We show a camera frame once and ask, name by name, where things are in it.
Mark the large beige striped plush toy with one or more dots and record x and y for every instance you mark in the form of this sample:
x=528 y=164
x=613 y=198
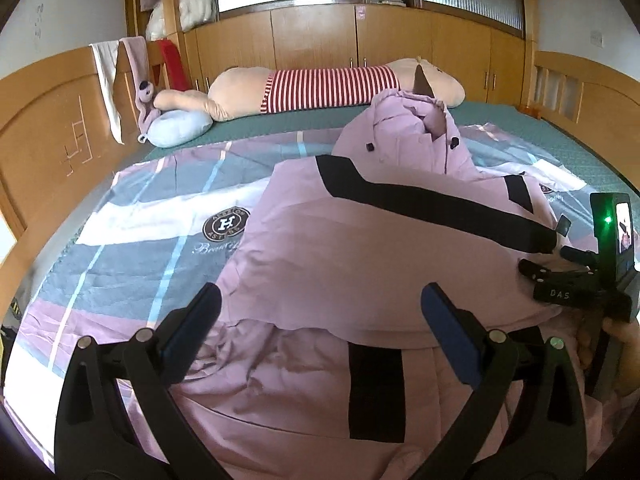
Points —
x=247 y=91

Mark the pink jacket with black stripes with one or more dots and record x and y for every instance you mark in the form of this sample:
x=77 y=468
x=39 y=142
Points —
x=321 y=365

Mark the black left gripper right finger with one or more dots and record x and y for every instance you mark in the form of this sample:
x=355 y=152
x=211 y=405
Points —
x=524 y=418

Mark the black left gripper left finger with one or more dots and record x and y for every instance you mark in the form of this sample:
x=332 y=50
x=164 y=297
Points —
x=117 y=418

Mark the white cloth on headboard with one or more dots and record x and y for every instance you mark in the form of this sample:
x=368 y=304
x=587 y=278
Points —
x=105 y=56

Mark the person right hand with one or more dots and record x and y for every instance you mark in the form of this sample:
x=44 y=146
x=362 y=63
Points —
x=625 y=390

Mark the pink plush dog toy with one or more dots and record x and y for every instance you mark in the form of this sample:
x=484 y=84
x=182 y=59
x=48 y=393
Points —
x=144 y=89

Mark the white bedding on shelf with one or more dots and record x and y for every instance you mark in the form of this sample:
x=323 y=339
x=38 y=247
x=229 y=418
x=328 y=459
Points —
x=191 y=13

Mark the light blue round pillow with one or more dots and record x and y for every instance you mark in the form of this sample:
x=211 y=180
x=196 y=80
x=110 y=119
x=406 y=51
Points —
x=176 y=127

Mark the plaid pink grey bed sheet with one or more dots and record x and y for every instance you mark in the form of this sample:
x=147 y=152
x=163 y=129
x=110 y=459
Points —
x=166 y=228

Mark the red cloth on chair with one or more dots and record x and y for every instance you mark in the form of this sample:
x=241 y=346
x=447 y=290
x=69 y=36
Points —
x=176 y=75

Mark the wooden bed headboard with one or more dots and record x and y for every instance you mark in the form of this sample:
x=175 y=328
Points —
x=56 y=147

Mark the wooden bed footboard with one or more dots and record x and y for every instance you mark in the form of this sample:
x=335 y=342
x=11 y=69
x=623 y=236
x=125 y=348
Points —
x=594 y=104

